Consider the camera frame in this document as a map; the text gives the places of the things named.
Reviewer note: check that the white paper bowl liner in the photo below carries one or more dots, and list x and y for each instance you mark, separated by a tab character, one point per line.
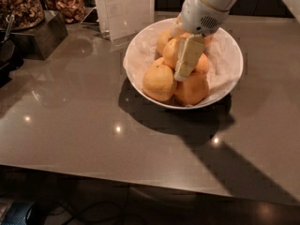
142	52

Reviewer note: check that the large centre orange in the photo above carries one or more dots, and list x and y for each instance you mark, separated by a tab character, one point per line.
170	52

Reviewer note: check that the front left orange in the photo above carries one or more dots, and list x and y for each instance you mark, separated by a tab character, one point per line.
158	82

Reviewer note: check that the right middle orange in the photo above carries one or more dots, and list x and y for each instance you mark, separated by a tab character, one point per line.
203	65

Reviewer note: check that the back left orange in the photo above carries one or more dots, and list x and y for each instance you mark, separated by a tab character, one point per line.
164	42

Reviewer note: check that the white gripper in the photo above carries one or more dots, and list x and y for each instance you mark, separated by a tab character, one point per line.
200	17

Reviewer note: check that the blue object on floor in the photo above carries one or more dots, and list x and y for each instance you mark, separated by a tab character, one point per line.
17	214

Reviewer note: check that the front right orange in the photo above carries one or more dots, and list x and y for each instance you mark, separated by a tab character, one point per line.
192	90

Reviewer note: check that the dark square jar stand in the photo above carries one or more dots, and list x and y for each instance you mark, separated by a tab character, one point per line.
39	42

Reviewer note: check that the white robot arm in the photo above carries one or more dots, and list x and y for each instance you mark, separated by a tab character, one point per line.
199	18

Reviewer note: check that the top orange at back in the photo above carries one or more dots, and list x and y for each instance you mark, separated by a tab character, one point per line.
207	40

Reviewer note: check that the metal serving tongs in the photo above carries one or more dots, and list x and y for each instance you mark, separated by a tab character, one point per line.
10	21

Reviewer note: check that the small hidden orange left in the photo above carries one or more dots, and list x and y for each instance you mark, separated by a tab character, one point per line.
158	62

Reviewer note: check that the clear acrylic sign holder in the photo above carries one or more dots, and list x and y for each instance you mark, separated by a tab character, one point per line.
122	18

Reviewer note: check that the glass jar of nuts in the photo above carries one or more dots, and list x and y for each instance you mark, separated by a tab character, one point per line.
27	13

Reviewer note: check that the white ceramic bowl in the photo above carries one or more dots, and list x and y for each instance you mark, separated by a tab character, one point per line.
231	60

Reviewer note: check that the bowl of dried fruit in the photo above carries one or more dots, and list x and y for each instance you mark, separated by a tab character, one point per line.
73	11

